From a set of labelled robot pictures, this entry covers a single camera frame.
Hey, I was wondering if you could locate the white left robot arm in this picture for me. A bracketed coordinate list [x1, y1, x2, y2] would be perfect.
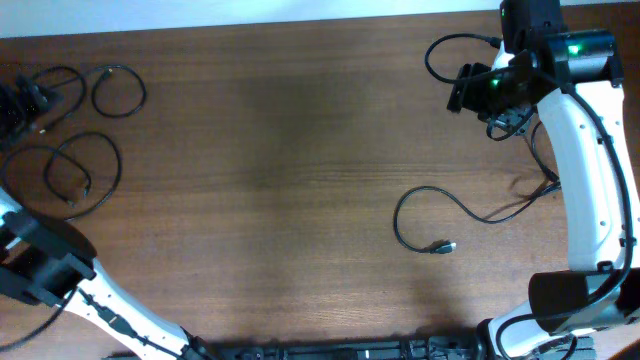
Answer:
[1, 183, 215, 360]

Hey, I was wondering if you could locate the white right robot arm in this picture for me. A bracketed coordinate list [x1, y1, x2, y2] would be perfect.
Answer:
[448, 1, 639, 359]

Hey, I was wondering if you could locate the black micro USB cable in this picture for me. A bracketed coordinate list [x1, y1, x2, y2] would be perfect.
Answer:
[0, 130, 124, 223]

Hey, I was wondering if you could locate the thin black USB cable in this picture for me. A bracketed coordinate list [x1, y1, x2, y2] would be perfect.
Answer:
[30, 63, 148, 135]

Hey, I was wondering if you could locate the thick black cable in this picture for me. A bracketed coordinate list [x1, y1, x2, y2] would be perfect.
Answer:
[392, 119, 562, 256]

